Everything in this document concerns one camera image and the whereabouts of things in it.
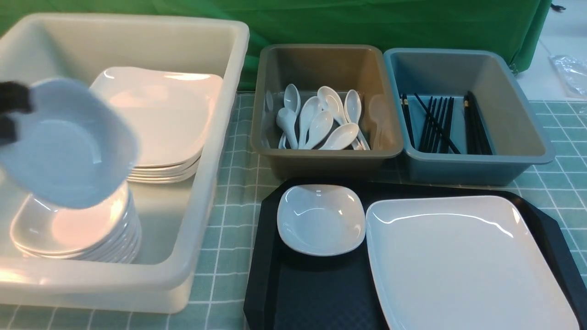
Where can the blue plastic bin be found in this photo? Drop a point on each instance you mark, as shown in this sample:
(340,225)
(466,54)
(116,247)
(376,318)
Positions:
(517,138)

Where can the white square bowl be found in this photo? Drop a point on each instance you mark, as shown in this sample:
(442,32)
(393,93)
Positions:
(321,220)
(73,149)

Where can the white spoon low left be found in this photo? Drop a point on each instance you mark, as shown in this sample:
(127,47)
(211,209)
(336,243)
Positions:
(286,119)

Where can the green backdrop cloth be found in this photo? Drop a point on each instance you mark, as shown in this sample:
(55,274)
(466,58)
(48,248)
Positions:
(509,28)

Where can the stack of white bowls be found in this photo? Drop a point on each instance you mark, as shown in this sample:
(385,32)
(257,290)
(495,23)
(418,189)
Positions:
(109,232)

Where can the large white square plate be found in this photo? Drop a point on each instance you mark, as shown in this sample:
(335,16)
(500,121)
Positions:
(463,263)

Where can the brown plastic bin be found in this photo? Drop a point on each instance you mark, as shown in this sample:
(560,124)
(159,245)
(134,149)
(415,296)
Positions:
(343,67)

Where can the white ceramic soup spoon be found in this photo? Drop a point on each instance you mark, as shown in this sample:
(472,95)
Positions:
(319,129)

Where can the black chopstick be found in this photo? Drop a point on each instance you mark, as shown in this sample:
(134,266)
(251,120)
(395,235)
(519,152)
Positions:
(438,118)

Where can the stack of white plates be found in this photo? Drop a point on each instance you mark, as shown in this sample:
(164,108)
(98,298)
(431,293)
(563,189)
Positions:
(170,113)

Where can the clear plastic bag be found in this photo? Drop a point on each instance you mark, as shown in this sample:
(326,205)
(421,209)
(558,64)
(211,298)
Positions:
(572,73)

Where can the bundle of black chopsticks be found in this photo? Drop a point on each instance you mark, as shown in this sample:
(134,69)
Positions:
(468,128)

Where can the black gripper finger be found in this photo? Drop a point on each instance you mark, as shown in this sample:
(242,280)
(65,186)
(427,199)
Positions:
(8,130)

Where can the green checkered tablecloth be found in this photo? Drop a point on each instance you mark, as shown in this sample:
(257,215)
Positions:
(216,299)

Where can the white spoon far left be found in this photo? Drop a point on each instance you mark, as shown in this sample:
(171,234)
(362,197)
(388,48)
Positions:
(291,101)

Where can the white spoon middle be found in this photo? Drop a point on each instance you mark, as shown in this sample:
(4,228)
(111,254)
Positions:
(331,101)

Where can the white spoon front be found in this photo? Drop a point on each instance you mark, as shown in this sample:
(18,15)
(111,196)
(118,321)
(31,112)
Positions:
(341,137)

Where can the large white plastic tub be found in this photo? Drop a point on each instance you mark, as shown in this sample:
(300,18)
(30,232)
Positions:
(173,217)

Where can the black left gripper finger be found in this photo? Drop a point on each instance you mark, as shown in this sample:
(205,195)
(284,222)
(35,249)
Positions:
(15,96)

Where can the black serving tray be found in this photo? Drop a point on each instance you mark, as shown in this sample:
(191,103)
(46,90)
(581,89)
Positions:
(288,290)

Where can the white spoon right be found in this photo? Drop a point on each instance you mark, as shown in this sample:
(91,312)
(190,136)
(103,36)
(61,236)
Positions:
(352,111)

